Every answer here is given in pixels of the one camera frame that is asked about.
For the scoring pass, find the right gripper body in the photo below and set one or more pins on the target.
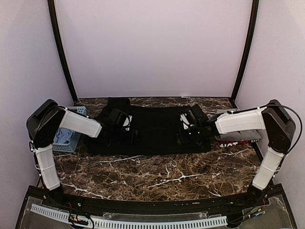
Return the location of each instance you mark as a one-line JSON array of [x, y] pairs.
[[179, 135]]

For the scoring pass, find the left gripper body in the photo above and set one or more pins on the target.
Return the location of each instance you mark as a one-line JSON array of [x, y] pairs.
[[133, 137]]

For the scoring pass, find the black long sleeve shirt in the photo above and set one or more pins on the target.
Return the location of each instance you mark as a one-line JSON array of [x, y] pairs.
[[157, 129]]

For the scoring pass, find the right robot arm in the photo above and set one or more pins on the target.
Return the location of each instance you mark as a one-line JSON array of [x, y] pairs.
[[232, 127]]

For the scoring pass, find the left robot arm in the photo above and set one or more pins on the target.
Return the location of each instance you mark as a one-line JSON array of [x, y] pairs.
[[44, 123]]

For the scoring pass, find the red black folded shirt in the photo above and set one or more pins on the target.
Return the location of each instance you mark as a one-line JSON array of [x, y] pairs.
[[225, 144]]

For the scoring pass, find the grey folded shirt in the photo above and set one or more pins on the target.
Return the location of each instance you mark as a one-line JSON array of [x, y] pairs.
[[239, 136]]

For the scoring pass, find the light blue plastic basket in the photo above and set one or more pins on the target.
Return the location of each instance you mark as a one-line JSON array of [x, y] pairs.
[[70, 147]]

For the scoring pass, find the light blue shirt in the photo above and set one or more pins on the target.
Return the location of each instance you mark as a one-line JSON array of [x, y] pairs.
[[63, 136]]

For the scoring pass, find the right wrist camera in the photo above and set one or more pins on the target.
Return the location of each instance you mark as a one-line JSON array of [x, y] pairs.
[[188, 118]]

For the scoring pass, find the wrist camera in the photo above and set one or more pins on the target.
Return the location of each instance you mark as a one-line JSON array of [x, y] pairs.
[[118, 117], [188, 118]]

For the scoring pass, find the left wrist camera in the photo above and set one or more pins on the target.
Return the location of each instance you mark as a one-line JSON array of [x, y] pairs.
[[118, 117]]

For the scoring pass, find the black front rail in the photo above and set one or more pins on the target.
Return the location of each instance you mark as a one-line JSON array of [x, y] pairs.
[[96, 206]]

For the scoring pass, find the white slotted cable duct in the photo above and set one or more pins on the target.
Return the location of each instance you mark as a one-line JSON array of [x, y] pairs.
[[134, 221]]

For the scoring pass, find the right acrylic base plate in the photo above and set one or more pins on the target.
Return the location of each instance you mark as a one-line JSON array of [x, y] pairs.
[[275, 216]]

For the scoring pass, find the acrylic base plate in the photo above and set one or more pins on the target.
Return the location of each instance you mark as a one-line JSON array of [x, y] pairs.
[[275, 216], [35, 215]]

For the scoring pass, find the left acrylic base plate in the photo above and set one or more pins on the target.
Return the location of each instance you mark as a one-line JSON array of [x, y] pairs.
[[35, 215]]

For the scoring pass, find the right black frame post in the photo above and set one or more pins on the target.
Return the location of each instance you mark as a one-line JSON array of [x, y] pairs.
[[246, 51]]

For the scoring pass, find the black frame post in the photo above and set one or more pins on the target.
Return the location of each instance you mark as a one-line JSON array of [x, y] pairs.
[[60, 49], [246, 51]]

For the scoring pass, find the left black frame post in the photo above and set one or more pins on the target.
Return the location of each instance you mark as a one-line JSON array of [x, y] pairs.
[[60, 49]]

